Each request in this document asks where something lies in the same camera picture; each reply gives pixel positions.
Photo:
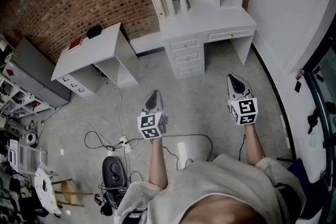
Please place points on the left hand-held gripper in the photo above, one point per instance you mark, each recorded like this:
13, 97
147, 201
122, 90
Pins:
151, 126

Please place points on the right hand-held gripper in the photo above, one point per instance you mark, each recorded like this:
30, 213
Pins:
245, 111

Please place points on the person's left forearm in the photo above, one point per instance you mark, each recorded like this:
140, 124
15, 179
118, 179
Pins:
157, 165

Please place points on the person's right forearm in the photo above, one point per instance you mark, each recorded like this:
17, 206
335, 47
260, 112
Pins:
253, 147

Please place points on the white desk with hutch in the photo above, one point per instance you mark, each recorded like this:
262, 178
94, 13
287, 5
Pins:
210, 19

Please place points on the white power strip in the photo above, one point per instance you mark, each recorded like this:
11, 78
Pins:
125, 144

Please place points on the small white drawer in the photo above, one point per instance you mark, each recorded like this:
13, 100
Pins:
191, 68
185, 44
188, 57

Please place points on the wide white drawer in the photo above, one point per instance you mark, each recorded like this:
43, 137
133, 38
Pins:
228, 34

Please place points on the black flat phone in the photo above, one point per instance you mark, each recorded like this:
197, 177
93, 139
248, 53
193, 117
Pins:
298, 86

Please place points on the red drink can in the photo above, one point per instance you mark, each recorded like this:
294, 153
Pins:
300, 74

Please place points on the person's shoe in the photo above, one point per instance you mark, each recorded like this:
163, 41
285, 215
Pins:
189, 162

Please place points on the dark grey oval device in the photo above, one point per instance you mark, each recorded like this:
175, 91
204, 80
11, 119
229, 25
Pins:
114, 170

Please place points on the black gadget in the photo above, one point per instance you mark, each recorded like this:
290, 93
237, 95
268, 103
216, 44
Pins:
313, 119

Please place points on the white side table with drawers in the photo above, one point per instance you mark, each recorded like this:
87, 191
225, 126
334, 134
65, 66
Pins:
89, 55

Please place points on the person's beige shirt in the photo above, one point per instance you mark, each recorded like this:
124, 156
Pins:
223, 183

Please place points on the black box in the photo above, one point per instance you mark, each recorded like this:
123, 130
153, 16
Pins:
94, 31

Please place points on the red book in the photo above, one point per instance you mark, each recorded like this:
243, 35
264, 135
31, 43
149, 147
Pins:
75, 44

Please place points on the white vase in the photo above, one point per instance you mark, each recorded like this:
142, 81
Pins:
183, 5

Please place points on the pale yellow book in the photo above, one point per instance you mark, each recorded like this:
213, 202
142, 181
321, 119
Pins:
166, 0

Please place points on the wooden stool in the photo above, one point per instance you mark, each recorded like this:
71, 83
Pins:
68, 190

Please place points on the dark blue chair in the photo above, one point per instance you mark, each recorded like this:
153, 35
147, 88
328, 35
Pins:
312, 191

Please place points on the white round device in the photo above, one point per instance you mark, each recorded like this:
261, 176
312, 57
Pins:
31, 138

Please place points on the white cluttered shelf rack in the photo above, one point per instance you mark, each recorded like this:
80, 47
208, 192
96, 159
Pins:
18, 97

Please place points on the white round panel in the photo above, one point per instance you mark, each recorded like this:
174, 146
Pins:
48, 194

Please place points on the small black camera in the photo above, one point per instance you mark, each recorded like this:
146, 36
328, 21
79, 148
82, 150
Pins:
100, 199

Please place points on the white small frame rack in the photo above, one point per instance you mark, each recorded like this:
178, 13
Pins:
23, 157

